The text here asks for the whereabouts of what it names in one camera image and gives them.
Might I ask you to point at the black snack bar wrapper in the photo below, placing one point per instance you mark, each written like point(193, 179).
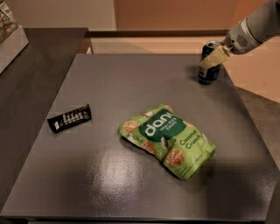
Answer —
point(70, 119)

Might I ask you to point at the white snack box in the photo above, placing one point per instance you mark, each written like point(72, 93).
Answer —
point(12, 36)

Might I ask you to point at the green rice chip bag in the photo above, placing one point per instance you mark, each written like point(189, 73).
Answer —
point(175, 142)

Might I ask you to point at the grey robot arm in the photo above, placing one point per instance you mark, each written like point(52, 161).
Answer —
point(261, 25)

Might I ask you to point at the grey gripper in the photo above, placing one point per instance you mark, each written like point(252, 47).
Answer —
point(238, 39)

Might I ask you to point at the blue pepsi can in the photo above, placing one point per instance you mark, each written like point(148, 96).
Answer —
point(208, 76)

